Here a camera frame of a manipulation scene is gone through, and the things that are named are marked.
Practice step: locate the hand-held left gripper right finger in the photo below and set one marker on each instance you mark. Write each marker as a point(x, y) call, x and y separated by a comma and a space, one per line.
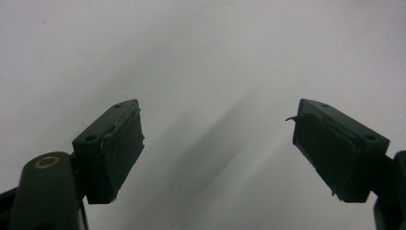
point(332, 153)

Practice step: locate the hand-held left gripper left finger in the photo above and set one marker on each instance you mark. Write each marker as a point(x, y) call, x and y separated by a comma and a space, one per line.
point(110, 153)

